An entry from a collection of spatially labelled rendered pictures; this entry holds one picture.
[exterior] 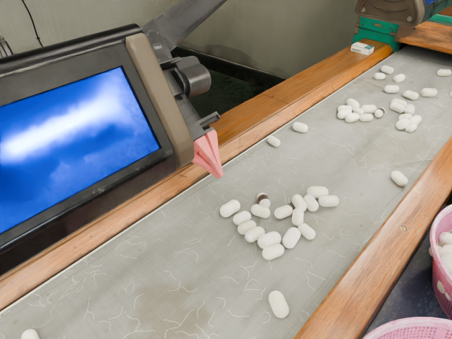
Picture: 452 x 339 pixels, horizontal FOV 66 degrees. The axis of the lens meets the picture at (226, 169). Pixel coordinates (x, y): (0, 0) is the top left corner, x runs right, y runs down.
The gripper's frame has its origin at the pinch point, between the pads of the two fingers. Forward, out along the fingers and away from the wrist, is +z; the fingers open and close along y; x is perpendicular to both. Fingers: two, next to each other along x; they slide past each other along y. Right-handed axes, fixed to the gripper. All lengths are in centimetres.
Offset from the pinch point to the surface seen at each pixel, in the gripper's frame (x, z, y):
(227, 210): -1.9, 5.9, -3.7
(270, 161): 2.4, 3.9, 13.4
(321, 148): -1.0, 7.8, 24.7
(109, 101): -35.1, -5.6, -25.9
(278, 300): -12.1, 17.8, -11.2
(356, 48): 8, -8, 75
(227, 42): 136, -80, 163
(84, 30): 154, -129, 76
